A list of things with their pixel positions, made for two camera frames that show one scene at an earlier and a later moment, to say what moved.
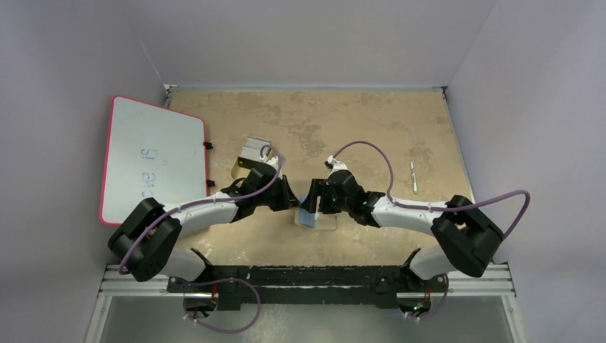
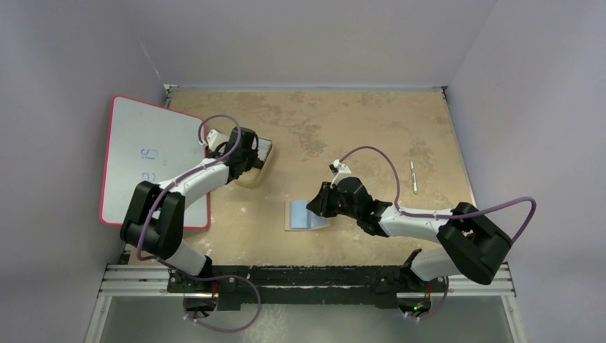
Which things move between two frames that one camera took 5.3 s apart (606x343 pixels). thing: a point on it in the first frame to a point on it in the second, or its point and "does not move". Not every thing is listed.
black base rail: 236,286 does not move
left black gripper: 287,200 to 251,158
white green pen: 414,179 does not move
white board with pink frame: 150,152 does not move
